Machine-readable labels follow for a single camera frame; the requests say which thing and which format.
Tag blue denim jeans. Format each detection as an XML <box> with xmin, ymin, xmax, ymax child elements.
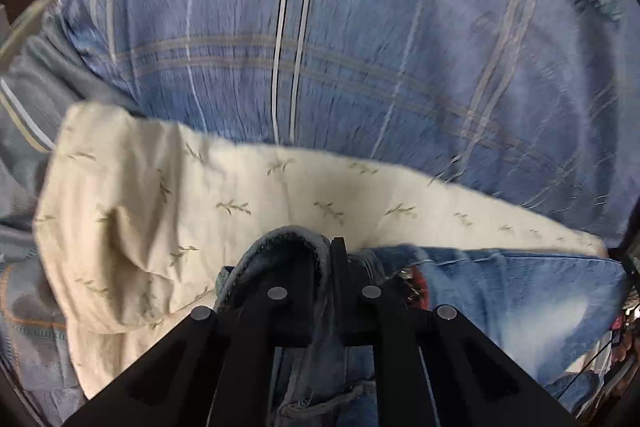
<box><xmin>216</xmin><ymin>228</ymin><xmax>628</xmax><ymax>426</ymax></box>

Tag cream leaf-print blanket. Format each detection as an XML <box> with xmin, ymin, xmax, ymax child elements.
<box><xmin>34</xmin><ymin>103</ymin><xmax>605</xmax><ymax>397</ymax></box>

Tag blue plaid duvet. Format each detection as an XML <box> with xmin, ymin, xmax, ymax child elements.
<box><xmin>63</xmin><ymin>0</ymin><xmax>639</xmax><ymax>246</ymax></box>

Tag grey plaid pillow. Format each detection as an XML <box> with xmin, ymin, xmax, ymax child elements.
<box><xmin>1</xmin><ymin>0</ymin><xmax>139</xmax><ymax>426</ymax></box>

